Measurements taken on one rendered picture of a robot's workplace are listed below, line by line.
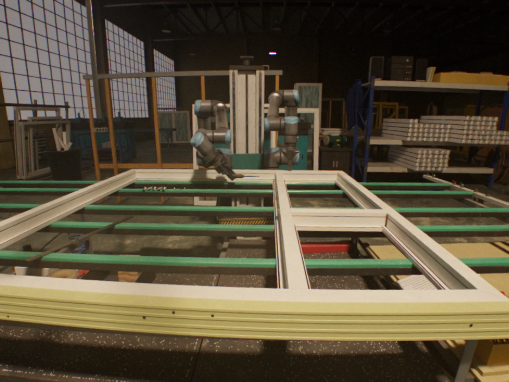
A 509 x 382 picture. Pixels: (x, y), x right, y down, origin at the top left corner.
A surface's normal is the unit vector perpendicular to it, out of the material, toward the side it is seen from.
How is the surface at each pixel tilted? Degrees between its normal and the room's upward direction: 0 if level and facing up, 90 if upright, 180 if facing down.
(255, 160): 90
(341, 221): 90
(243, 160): 90
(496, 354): 90
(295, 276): 0
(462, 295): 0
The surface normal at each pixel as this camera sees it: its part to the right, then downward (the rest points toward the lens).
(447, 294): 0.00, -0.97
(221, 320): -0.05, 0.25
